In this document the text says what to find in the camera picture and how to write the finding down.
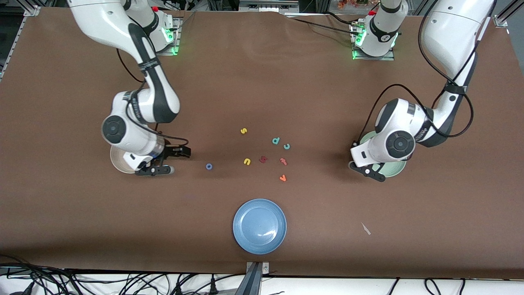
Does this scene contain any green round plate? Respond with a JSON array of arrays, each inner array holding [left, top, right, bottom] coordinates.
[[359, 131, 407, 178]]

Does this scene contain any beige round plate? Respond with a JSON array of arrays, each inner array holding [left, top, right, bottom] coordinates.
[[110, 145, 144, 174]]

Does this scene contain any blue round plate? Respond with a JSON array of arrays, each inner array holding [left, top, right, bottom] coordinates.
[[233, 199, 287, 255]]

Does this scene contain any brown table cover sheet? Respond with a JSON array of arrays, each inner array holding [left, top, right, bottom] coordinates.
[[0, 7, 524, 280]]

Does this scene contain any grey metal box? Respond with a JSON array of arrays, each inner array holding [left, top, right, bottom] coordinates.
[[239, 0, 300, 13]]

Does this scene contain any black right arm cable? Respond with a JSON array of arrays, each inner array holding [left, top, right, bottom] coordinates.
[[116, 48, 191, 149]]

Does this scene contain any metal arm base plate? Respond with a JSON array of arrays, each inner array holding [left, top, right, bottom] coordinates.
[[158, 17, 183, 56], [351, 20, 395, 61]]

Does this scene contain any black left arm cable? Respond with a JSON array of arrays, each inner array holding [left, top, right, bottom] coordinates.
[[353, 0, 498, 144]]

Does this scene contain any black cable to arm base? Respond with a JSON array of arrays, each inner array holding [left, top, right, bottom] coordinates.
[[287, 11, 361, 37]]

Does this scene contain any metal camera pole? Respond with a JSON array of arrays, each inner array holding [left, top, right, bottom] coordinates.
[[235, 261, 271, 295]]

